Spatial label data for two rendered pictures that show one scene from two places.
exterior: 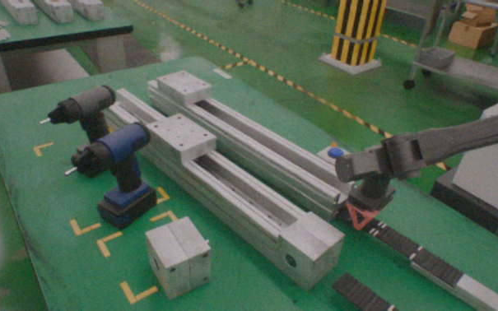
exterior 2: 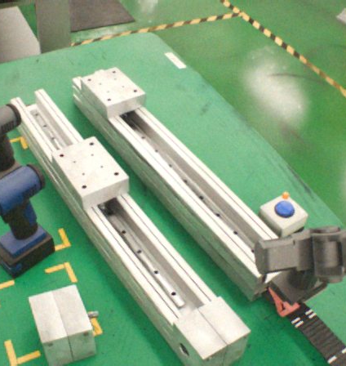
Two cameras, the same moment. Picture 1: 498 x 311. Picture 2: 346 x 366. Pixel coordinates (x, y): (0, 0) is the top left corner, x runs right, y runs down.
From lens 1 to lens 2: 0.26 m
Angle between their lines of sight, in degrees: 12
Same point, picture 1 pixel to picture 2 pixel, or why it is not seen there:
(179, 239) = (61, 310)
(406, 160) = (326, 264)
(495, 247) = not seen: outside the picture
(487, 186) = not seen: outside the picture
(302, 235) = (200, 327)
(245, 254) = (141, 330)
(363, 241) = (285, 329)
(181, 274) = (60, 348)
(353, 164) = (268, 257)
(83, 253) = not seen: outside the picture
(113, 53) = (55, 13)
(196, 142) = (102, 185)
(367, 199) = (290, 289)
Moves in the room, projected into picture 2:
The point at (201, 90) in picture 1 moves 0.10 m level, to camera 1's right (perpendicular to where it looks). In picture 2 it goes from (130, 100) to (169, 105)
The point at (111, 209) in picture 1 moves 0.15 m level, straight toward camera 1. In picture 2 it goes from (3, 256) to (6, 319)
